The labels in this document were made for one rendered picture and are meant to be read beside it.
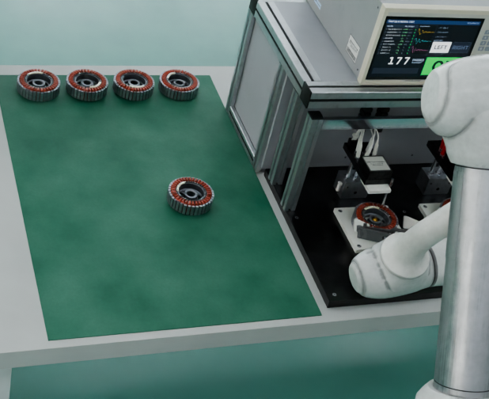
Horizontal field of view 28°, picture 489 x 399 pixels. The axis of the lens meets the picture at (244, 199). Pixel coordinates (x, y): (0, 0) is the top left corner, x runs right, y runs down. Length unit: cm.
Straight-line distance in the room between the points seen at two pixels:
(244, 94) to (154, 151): 30
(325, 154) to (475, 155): 104
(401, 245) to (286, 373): 122
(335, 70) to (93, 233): 68
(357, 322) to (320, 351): 94
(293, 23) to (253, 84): 21
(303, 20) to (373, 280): 79
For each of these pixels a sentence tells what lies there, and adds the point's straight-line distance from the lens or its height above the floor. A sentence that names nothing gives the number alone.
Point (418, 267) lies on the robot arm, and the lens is 201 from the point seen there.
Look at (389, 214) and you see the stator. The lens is 246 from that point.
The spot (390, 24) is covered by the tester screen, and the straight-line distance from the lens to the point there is 226.
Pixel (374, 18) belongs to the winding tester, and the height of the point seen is 127.
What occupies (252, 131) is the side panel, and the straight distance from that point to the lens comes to 262.
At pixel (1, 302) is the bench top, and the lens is 213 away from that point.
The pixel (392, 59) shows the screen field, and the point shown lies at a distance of 232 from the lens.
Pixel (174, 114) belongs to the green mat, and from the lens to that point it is 270.
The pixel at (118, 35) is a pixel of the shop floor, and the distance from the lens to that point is 445.
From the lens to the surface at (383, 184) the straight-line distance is 244.
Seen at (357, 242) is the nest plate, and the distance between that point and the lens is 240.
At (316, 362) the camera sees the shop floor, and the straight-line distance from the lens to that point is 318.
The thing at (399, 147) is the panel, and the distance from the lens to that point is 269.
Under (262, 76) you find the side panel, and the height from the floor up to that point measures 96.
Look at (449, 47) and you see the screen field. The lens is 237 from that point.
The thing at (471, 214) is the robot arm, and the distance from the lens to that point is 162.
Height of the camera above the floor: 230
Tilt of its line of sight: 39 degrees down
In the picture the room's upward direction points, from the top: 15 degrees clockwise
